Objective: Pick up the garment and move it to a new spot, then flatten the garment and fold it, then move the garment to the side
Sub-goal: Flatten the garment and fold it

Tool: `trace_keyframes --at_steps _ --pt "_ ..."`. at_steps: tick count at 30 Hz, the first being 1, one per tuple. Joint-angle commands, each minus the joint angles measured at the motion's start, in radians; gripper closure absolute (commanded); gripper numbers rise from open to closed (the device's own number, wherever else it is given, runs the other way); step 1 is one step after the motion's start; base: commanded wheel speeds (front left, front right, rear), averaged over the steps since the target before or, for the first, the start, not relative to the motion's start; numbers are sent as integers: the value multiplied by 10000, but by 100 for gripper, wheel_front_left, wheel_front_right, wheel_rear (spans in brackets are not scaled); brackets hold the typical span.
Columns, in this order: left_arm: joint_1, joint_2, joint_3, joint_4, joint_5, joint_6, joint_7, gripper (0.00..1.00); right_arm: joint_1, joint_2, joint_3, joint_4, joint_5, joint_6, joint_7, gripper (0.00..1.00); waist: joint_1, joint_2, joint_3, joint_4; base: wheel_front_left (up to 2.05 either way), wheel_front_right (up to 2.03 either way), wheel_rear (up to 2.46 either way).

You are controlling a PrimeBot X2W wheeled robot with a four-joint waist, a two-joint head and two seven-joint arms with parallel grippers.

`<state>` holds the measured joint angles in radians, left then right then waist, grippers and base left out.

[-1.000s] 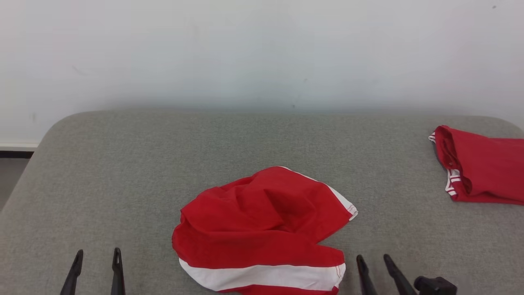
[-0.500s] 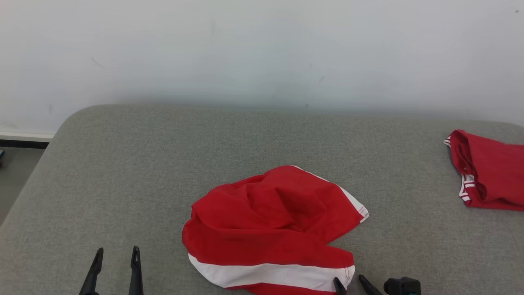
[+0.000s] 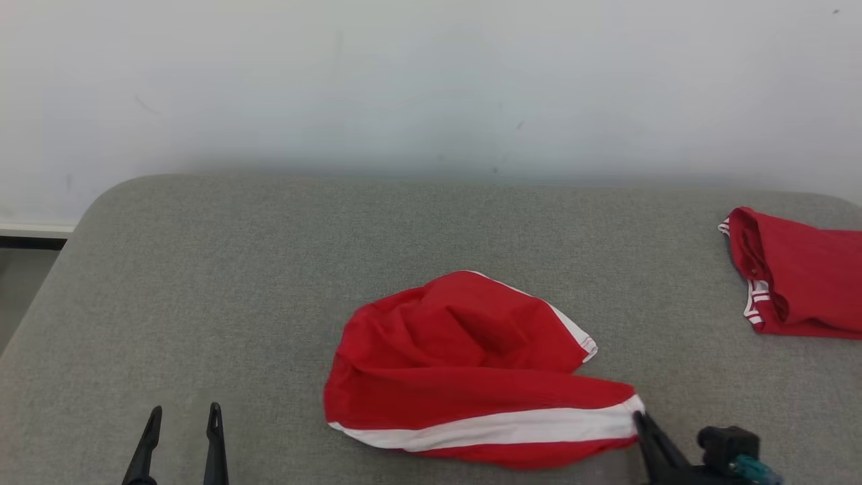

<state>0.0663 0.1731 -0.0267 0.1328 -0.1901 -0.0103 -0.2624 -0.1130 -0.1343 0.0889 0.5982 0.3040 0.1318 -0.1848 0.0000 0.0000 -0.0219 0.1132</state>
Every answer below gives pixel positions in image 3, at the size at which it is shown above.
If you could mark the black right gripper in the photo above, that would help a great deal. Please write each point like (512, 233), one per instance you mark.
(727, 451)

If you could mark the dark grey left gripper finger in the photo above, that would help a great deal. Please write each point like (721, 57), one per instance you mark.
(145, 451)
(215, 451)

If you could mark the red shorts with white stripe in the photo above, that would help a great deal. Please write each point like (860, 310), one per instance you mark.
(471, 377)

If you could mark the red jersey number 23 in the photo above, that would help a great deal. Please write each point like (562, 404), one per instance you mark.
(808, 276)

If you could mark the white wall baseboard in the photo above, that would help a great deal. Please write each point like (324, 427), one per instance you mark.
(34, 232)

